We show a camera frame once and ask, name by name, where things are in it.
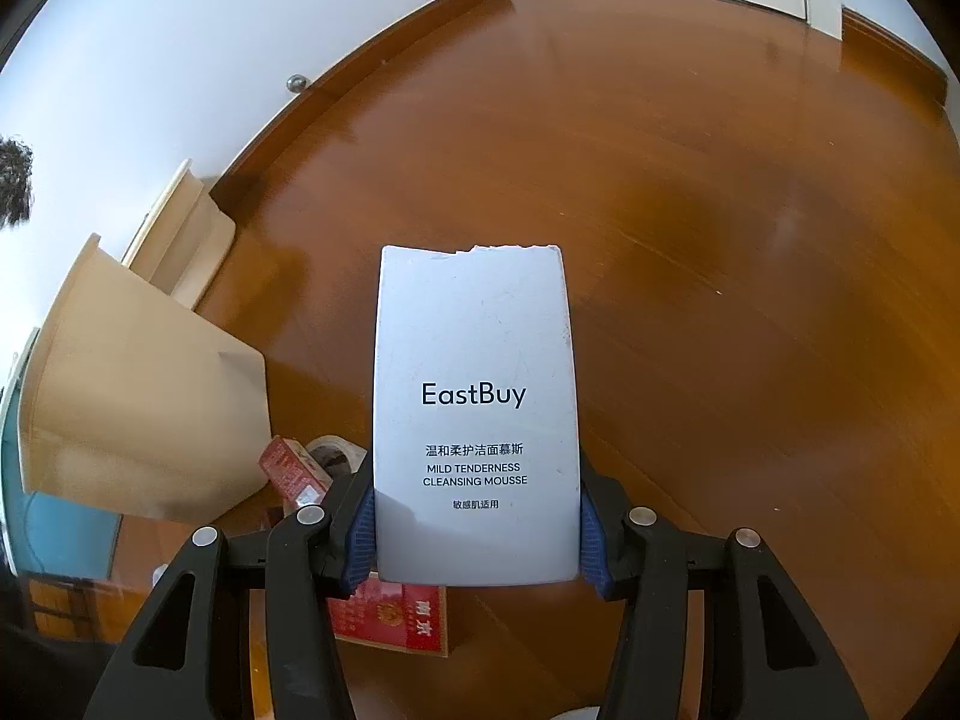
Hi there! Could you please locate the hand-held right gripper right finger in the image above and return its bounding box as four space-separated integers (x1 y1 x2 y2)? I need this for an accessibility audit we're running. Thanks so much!
577 457 871 720

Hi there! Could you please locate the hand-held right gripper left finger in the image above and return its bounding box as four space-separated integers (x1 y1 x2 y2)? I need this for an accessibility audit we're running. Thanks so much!
82 457 376 720

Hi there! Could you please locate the red cigarette pack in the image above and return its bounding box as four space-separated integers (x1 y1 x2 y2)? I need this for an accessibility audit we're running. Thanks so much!
330 574 449 657

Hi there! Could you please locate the white cosmetic box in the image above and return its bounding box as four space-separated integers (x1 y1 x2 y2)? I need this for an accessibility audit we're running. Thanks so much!
373 243 584 587

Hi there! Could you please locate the beige plastic waste bin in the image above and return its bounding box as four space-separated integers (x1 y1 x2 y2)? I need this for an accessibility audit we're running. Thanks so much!
16 234 269 518

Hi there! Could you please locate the dark mesh scrubber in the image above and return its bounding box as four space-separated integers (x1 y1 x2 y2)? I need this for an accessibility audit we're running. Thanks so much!
0 135 35 227

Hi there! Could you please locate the roll of tape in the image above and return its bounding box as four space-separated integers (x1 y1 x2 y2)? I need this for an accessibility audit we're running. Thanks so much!
307 435 368 478

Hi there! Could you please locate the small red carton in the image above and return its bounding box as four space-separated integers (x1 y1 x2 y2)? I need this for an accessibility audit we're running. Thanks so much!
259 436 332 508

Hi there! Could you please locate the blue storage box white lid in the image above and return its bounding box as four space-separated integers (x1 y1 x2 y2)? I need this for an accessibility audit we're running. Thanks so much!
0 330 125 580

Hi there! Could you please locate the beige mop bucket with lid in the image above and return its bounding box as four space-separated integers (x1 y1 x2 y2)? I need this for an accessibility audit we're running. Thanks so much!
120 159 237 312

